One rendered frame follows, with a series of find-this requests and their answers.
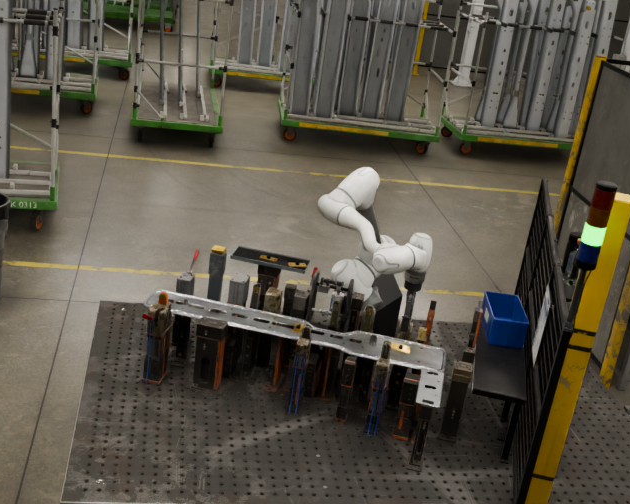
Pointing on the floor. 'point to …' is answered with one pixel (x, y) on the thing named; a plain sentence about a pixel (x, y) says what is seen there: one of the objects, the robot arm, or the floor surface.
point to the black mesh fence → (535, 410)
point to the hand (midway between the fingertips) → (405, 322)
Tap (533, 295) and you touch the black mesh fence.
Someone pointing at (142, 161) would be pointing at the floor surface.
